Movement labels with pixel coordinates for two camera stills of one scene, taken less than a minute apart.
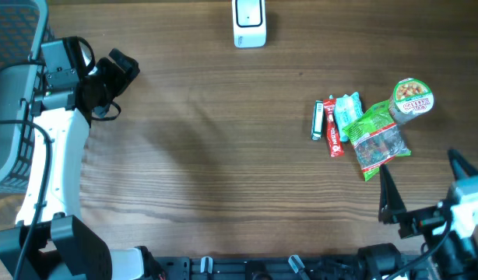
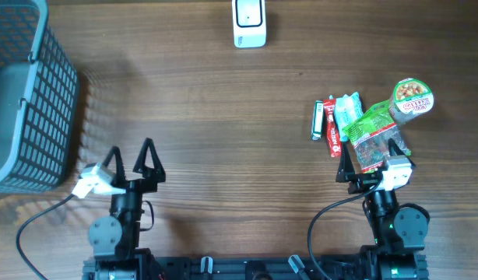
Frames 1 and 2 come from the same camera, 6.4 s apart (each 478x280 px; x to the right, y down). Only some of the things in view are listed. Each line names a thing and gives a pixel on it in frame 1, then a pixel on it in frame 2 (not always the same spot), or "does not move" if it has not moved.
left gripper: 121,79 to 149,183
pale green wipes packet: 348,109 does not move
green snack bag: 376,139 does not move
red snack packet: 333,131 does not move
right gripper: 390,208 to 361,182
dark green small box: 317,120 does not move
